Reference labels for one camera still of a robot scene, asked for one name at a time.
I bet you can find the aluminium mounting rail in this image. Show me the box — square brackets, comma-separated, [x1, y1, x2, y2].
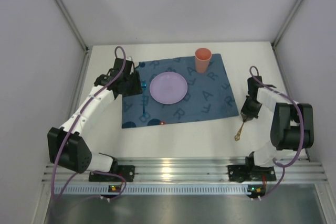
[41, 157, 329, 183]

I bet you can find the gold ornate spoon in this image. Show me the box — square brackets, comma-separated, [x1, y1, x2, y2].
[234, 119, 247, 141]

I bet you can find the blue metallic fork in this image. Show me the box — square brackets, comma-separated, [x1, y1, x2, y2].
[141, 80, 147, 116]

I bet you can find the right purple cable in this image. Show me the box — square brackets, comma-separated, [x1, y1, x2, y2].
[249, 66, 307, 198]

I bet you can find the purple cable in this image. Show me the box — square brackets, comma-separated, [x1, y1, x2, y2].
[249, 66, 307, 198]
[51, 46, 128, 209]

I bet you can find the orange plastic cup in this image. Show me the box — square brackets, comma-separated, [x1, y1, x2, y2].
[195, 48, 212, 73]

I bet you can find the blue letter-print placemat cloth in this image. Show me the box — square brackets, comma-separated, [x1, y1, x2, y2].
[122, 54, 238, 129]

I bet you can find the left aluminium frame post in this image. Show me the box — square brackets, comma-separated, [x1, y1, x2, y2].
[54, 0, 88, 52]

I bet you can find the right aluminium frame post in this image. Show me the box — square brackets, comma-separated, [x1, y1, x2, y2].
[271, 0, 305, 50]

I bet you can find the perforated grey cable duct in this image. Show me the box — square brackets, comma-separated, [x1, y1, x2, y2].
[55, 183, 264, 195]

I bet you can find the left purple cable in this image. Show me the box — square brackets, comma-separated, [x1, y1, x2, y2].
[51, 46, 128, 209]

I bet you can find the purple plastic plate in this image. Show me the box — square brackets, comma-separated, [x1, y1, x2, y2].
[150, 72, 188, 105]

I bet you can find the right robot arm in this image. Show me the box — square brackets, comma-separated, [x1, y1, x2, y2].
[240, 76, 314, 181]

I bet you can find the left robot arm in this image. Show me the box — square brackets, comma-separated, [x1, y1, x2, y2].
[47, 57, 142, 174]

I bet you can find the aluminium frame post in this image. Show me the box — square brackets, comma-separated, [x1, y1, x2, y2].
[271, 0, 305, 50]
[54, 0, 88, 52]

